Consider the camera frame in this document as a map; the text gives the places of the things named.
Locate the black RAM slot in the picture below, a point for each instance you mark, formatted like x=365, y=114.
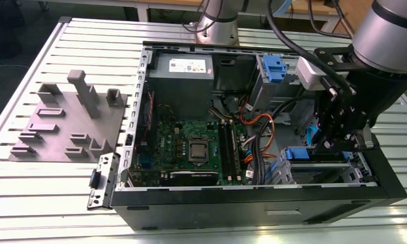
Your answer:
x=235, y=150
x=225, y=150

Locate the grey slot retainer bracket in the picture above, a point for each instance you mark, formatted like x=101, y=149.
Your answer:
x=104, y=178

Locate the hard disk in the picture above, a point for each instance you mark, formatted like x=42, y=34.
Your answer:
x=296, y=154

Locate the grey metal disk bay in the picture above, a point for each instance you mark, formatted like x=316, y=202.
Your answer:
x=319, y=165

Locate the black graphics card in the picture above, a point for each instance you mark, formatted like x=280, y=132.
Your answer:
x=189, y=178

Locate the grey power supply unit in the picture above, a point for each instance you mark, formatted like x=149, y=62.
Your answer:
x=179, y=96

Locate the grey parts rack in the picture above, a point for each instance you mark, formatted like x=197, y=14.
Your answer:
x=70, y=122

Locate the CPU socket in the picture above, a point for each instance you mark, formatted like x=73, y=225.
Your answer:
x=199, y=161

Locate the silver CPU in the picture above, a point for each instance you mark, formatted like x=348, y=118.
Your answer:
x=199, y=150

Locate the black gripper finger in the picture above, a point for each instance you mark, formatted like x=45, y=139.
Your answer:
x=339, y=146
x=327, y=117

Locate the wooden desk white frame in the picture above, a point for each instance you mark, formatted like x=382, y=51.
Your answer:
x=297, y=7

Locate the blue drive latch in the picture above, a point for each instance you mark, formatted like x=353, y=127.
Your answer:
x=273, y=68

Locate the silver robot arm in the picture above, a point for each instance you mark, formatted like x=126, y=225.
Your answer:
x=216, y=30

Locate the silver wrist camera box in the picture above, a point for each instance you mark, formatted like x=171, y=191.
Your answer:
x=309, y=73

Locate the green motherboard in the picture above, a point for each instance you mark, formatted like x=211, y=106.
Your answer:
x=207, y=129

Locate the grey metal drive cage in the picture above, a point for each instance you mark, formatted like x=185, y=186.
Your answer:
x=267, y=91

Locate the black PC case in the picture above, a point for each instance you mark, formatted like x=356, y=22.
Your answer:
x=223, y=211

